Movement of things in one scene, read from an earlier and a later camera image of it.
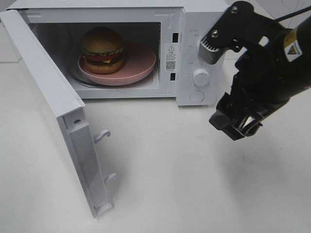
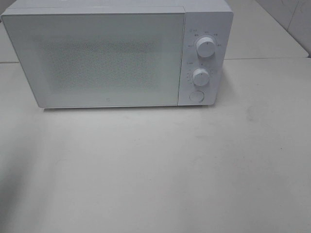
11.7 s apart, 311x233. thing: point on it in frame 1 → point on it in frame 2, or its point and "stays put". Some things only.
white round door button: x=197 y=95 stays put
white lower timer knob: x=201 y=77 stays put
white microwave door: x=68 y=109 → x=100 y=60
